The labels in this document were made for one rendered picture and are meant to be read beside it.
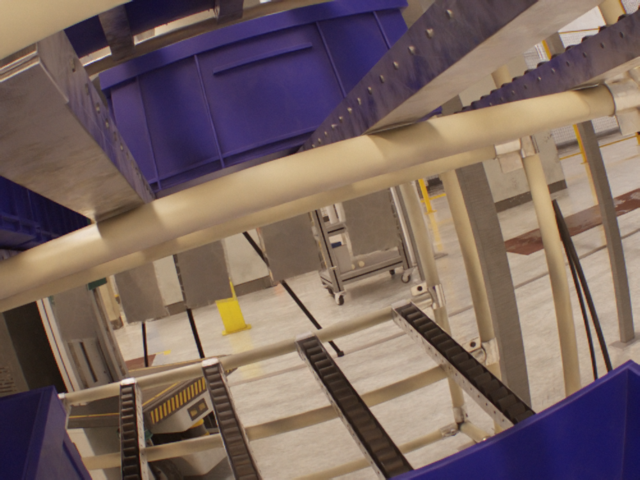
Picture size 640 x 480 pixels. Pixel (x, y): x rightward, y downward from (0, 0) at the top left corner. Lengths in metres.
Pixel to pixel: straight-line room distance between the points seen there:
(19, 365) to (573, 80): 1.92
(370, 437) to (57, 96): 0.99
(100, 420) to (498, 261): 1.06
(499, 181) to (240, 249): 2.60
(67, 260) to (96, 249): 0.03
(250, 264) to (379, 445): 6.70
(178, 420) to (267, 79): 1.40
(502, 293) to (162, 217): 1.37
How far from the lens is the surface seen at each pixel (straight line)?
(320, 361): 1.45
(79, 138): 0.26
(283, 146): 0.87
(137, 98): 0.88
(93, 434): 2.12
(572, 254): 1.01
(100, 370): 2.46
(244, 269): 7.75
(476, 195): 1.80
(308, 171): 0.54
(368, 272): 5.27
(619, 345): 2.30
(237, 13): 1.30
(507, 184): 8.23
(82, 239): 0.54
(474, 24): 0.31
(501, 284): 1.83
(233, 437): 1.24
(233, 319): 5.46
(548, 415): 0.70
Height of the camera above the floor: 0.71
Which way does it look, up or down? 3 degrees down
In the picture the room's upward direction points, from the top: 17 degrees counter-clockwise
